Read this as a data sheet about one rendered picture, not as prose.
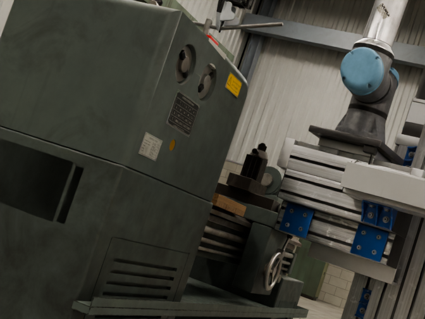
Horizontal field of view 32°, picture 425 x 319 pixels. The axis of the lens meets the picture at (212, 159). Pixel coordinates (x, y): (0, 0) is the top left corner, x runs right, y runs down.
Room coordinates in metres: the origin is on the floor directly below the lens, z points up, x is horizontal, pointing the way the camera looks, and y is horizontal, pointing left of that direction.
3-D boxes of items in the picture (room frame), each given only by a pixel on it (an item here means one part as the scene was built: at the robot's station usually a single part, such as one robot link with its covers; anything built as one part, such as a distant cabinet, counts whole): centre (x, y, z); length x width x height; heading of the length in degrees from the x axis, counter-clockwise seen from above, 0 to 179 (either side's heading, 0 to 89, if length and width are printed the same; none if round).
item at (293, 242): (2.75, 0.01, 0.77); 2.10 x 0.34 x 0.18; 157
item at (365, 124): (2.11, -0.39, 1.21); 0.15 x 0.15 x 0.10
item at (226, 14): (2.18, 0.10, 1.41); 0.06 x 0.03 x 0.09; 67
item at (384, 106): (2.11, -0.38, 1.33); 0.13 x 0.12 x 0.14; 154
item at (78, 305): (2.75, 0.01, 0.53); 2.10 x 0.60 x 0.02; 157
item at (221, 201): (2.67, 0.05, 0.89); 0.36 x 0.30 x 0.04; 67
